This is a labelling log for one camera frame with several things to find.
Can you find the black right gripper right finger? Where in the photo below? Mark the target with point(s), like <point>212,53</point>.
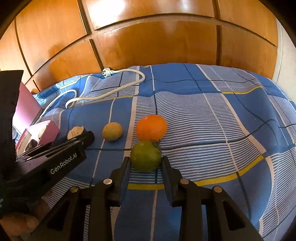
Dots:
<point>209,213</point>

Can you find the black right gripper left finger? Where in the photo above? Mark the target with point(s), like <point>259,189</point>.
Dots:
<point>66,220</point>

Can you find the green tomato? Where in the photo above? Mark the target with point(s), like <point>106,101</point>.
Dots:
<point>145,156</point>

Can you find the person's left hand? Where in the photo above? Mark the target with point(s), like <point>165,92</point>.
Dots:
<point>17,224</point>

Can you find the pink shallow cardboard box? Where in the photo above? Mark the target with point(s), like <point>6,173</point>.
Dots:
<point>43,132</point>

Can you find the pink electric kettle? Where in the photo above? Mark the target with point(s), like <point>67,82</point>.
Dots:
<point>27,109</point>

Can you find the blue plaid tablecloth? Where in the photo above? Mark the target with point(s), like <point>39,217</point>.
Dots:
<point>226,127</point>

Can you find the brown kiwi fruit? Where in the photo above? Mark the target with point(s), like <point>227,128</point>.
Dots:
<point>112,131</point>

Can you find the small orange tangerine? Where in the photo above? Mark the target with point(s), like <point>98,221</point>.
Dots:
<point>151,128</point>

